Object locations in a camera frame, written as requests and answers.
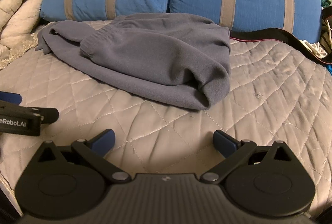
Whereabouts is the grey quilted bedspread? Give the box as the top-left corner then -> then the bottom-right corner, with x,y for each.
0,20 -> 332,217

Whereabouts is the white crumpled cloth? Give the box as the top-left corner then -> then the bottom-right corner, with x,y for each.
300,41 -> 329,59

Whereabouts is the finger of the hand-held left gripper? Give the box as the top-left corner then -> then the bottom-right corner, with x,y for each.
0,92 -> 22,105
0,100 -> 60,125

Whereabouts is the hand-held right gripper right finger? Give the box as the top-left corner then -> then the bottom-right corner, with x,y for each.
200,130 -> 295,184

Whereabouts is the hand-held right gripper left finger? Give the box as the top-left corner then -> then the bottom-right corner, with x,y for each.
38,128 -> 131,184

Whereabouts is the cream quilted comforter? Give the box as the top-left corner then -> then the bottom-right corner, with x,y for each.
0,0 -> 48,71

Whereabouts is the grey fleece sweater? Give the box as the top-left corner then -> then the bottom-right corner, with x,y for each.
35,13 -> 232,111

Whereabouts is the cream lace trim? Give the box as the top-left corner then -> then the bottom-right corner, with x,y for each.
0,31 -> 40,71

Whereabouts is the black strap with red edge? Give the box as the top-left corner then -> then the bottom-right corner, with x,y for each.
229,27 -> 332,65

